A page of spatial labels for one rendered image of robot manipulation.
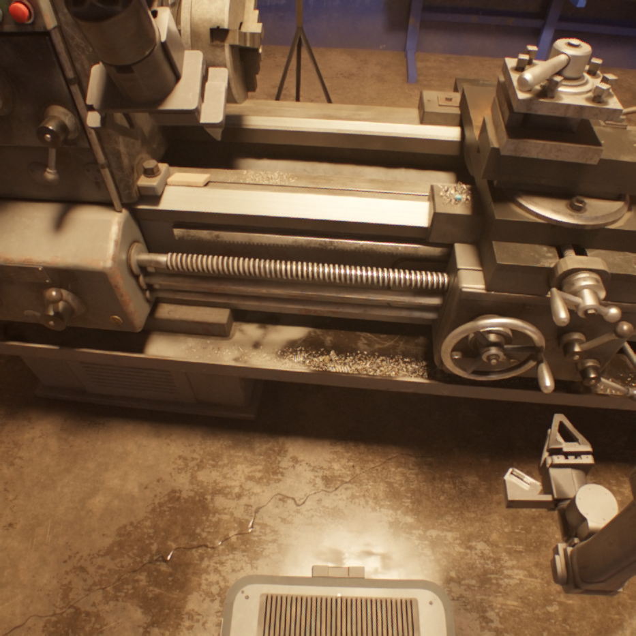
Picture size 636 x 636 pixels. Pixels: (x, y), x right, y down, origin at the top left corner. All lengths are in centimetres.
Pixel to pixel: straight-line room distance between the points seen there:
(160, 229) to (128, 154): 21
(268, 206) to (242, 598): 88
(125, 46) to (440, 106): 106
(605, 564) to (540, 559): 91
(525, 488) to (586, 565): 16
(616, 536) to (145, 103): 70
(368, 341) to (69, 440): 107
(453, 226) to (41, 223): 89
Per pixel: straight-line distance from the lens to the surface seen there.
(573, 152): 92
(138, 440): 172
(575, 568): 81
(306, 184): 111
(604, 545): 72
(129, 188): 109
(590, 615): 166
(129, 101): 51
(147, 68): 47
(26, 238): 120
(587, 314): 91
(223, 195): 108
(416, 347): 134
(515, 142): 89
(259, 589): 123
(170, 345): 138
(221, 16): 104
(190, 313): 135
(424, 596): 124
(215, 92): 52
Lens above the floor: 146
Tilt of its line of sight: 50 degrees down
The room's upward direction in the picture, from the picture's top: straight up
